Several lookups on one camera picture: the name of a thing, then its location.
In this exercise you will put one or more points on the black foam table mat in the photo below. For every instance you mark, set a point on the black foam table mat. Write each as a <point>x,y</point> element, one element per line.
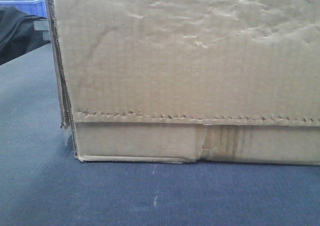
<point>43,184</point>

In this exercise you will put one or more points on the blue plastic crate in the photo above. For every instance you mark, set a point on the blue plastic crate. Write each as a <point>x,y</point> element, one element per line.
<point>33,7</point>

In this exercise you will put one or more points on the plain brown cardboard box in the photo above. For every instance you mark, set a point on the plain brown cardboard box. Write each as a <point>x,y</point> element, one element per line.
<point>186,80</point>

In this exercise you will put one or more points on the black jacket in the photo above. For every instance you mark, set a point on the black jacket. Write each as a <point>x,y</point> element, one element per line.
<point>17,34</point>

